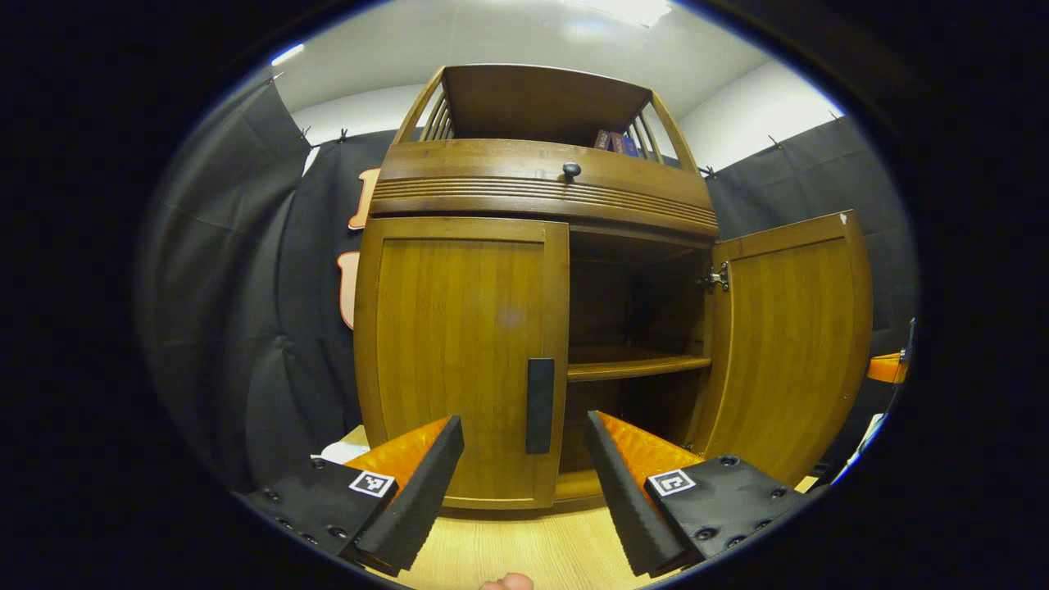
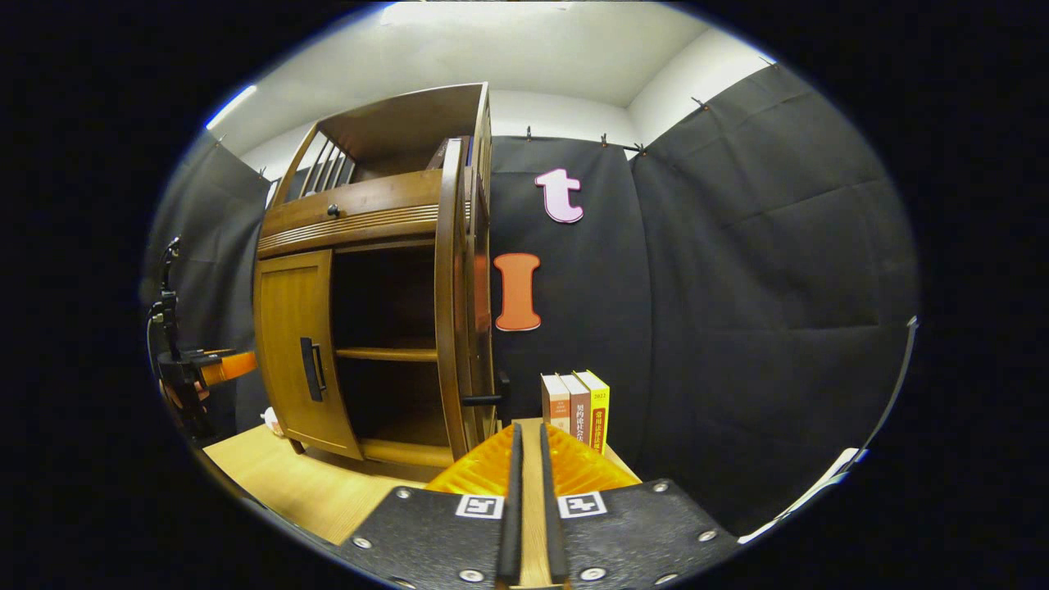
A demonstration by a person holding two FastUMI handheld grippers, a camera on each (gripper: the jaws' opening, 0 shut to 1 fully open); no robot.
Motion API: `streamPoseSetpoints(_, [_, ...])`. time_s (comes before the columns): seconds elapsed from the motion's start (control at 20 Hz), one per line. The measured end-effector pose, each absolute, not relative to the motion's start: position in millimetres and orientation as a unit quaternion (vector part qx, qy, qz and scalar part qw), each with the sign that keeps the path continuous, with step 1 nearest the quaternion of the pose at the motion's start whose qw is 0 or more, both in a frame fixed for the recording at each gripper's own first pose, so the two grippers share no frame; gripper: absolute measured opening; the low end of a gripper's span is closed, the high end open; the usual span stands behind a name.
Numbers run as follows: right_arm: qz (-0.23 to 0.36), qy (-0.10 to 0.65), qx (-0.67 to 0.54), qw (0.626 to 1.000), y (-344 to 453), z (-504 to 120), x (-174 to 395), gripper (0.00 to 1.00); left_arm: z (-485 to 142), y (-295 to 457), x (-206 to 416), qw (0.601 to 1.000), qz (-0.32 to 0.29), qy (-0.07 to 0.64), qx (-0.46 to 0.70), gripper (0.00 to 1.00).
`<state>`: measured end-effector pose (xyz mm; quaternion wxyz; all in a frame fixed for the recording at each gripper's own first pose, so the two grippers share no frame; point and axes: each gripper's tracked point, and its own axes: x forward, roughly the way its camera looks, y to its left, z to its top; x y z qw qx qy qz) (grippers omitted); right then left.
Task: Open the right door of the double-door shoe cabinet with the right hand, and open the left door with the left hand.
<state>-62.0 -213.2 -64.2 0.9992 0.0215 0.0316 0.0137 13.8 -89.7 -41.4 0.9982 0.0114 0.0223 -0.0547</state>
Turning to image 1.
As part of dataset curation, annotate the wooden cabinet door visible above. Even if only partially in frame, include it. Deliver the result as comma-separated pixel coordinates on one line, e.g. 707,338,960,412
354,216,570,511
684,210,874,488

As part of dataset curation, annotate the wooden inner shelf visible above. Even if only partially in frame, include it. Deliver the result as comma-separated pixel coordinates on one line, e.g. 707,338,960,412
567,348,712,382

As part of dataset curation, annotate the black door handle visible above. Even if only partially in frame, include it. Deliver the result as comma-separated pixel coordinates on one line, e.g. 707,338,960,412
525,357,556,456

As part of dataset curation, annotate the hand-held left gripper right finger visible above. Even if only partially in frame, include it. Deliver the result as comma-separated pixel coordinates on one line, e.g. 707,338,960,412
584,410,808,579

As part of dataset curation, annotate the ceiling panel light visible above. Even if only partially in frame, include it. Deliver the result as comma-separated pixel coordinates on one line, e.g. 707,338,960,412
565,0,673,27

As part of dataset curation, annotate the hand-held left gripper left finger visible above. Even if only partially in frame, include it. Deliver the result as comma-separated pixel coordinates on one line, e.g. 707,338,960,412
238,415,465,579

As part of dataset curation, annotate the wooden double-door shoe cabinet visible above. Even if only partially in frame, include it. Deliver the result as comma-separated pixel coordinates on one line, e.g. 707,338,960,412
352,64,720,513

